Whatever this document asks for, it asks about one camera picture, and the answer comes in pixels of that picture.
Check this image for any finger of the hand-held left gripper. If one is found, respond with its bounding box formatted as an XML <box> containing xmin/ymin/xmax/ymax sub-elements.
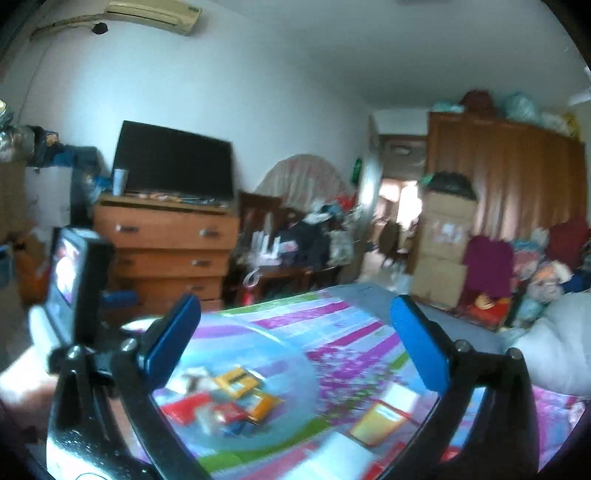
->
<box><xmin>102</xmin><ymin>291</ymin><xmax>140</xmax><ymax>311</ymax></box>

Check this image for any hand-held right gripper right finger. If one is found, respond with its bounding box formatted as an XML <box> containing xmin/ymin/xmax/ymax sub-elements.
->
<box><xmin>379</xmin><ymin>295</ymin><xmax>541</xmax><ymax>480</ymax></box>

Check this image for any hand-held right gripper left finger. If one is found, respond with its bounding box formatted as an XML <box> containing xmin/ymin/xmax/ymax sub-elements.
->
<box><xmin>46</xmin><ymin>293</ymin><xmax>218</xmax><ymax>480</ymax></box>

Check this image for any white printed packet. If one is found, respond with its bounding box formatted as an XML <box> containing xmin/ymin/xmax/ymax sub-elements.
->
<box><xmin>379</xmin><ymin>383</ymin><xmax>419</xmax><ymax>410</ymax></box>

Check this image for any white and red snack packet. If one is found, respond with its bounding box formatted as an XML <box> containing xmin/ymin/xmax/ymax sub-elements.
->
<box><xmin>161</xmin><ymin>367</ymin><xmax>218</xmax><ymax>426</ymax></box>

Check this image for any yellow snack packet black stripe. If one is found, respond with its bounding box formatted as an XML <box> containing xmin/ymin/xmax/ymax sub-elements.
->
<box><xmin>216</xmin><ymin>367</ymin><xmax>265</xmax><ymax>400</ymax></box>

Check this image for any yellow snack packet white label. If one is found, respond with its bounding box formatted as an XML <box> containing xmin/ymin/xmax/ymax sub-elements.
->
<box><xmin>247</xmin><ymin>390</ymin><xmax>284</xmax><ymax>424</ymax></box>

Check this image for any clear blue plastic basin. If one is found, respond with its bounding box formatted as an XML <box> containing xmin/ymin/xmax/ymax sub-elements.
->
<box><xmin>120</xmin><ymin>311</ymin><xmax>320</xmax><ymax>452</ymax></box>

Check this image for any person's left forearm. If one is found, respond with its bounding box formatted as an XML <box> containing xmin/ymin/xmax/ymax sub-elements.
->
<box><xmin>0</xmin><ymin>346</ymin><xmax>61</xmax><ymax>418</ymax></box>

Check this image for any cardboard box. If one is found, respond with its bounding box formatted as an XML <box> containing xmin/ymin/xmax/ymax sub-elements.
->
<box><xmin>409</xmin><ymin>256</ymin><xmax>468</xmax><ymax>310</ymax></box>
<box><xmin>422</xmin><ymin>189</ymin><xmax>478</xmax><ymax>224</ymax></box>
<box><xmin>416</xmin><ymin>219</ymin><xmax>472</xmax><ymax>266</ymax></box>

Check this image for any red gift box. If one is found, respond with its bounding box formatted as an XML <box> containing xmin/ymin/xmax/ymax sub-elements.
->
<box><xmin>455</xmin><ymin>291</ymin><xmax>513</xmax><ymax>330</ymax></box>

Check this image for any wooden dresser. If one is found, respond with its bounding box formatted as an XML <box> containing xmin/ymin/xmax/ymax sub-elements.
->
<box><xmin>93</xmin><ymin>194</ymin><xmax>242</xmax><ymax>311</ymax></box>

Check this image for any orange box with red edges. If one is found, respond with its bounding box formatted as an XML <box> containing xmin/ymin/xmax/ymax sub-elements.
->
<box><xmin>348</xmin><ymin>401</ymin><xmax>410</xmax><ymax>447</ymax></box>

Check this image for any maroon cloth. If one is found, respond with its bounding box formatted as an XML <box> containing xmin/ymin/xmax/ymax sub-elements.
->
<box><xmin>462</xmin><ymin>235</ymin><xmax>515</xmax><ymax>298</ymax></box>

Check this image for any dark chair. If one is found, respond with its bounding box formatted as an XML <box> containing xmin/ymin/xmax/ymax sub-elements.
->
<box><xmin>381</xmin><ymin>222</ymin><xmax>409</xmax><ymax>268</ymax></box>

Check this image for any grey pillow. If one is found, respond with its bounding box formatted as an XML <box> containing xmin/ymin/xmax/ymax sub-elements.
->
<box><xmin>501</xmin><ymin>291</ymin><xmax>591</xmax><ymax>398</ymax></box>

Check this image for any dark wooden desk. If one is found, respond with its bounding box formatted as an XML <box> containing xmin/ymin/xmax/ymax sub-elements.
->
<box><xmin>235</xmin><ymin>263</ymin><xmax>342</xmax><ymax>301</ymax></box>

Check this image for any white router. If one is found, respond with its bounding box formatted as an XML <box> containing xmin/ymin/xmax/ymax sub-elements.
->
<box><xmin>249</xmin><ymin>231</ymin><xmax>284</xmax><ymax>267</ymax></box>

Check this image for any pile of colourful clothes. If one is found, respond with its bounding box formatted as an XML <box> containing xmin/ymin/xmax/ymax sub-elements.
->
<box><xmin>510</xmin><ymin>226</ymin><xmax>591</xmax><ymax>326</ymax></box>

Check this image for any black television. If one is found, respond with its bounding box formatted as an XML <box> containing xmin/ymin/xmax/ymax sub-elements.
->
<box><xmin>113</xmin><ymin>121</ymin><xmax>234</xmax><ymax>202</ymax></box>

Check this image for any pile of dark clothes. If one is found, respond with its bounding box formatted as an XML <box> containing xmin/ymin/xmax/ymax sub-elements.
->
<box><xmin>281</xmin><ymin>219</ymin><xmax>335</xmax><ymax>268</ymax></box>

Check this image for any black bag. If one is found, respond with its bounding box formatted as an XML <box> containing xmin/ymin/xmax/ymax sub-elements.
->
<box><xmin>425</xmin><ymin>171</ymin><xmax>478</xmax><ymax>200</ymax></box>

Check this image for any wooden wardrobe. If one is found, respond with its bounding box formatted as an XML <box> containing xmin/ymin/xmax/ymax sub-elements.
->
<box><xmin>426</xmin><ymin>111</ymin><xmax>588</xmax><ymax>261</ymax></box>

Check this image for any floral fabric arch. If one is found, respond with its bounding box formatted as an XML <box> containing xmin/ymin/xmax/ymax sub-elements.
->
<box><xmin>255</xmin><ymin>154</ymin><xmax>357</xmax><ymax>210</ymax></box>

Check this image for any light blue bag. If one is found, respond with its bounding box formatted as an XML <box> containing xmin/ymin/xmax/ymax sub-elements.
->
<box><xmin>501</xmin><ymin>92</ymin><xmax>541</xmax><ymax>121</ymax></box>

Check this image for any air conditioner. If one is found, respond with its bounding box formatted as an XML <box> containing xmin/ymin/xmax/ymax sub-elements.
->
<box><xmin>31</xmin><ymin>0</ymin><xmax>204</xmax><ymax>38</ymax></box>

